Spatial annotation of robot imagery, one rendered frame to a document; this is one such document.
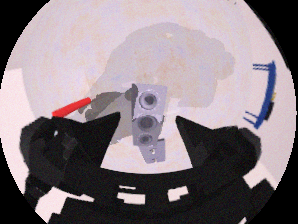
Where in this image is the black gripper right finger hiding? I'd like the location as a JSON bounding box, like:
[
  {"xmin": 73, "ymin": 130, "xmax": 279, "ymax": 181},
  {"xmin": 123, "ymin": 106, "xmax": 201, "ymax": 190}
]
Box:
[{"xmin": 176, "ymin": 116, "xmax": 238, "ymax": 168}]

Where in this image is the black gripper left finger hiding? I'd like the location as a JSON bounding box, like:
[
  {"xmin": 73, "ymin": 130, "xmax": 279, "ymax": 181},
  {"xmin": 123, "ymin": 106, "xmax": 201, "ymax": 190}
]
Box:
[{"xmin": 51, "ymin": 112, "xmax": 121, "ymax": 167}]

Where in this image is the red peg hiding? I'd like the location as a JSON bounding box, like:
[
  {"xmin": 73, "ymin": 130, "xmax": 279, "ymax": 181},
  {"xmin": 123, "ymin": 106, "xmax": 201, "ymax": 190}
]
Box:
[{"xmin": 52, "ymin": 97, "xmax": 90, "ymax": 119}]

